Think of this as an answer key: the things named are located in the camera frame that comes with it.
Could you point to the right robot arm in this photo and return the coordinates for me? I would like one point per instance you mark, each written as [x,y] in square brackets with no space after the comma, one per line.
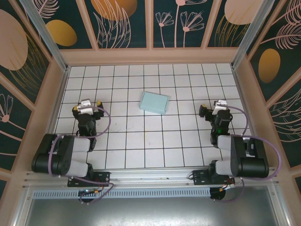
[249,162]

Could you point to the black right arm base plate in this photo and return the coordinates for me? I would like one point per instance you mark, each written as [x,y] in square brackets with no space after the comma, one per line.
[200,177]

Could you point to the grey metal sheet panel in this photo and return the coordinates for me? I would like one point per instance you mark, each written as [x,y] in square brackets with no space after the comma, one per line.
[150,212]

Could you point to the aluminium frame post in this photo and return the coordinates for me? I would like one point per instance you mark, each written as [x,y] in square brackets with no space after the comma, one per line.
[49,40]
[249,35]

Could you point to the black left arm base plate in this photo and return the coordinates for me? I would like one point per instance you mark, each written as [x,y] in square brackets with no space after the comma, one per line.
[103,176]

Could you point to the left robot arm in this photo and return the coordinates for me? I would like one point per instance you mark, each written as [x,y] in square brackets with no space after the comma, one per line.
[61,155]

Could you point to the light blue paper box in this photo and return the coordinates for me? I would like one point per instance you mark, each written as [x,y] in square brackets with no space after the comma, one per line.
[154,103]

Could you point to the small electronics board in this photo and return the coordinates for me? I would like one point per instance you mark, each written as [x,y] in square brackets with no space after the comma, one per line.
[89,191]

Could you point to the aluminium mounting rail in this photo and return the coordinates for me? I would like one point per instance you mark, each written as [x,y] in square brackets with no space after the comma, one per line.
[150,175]

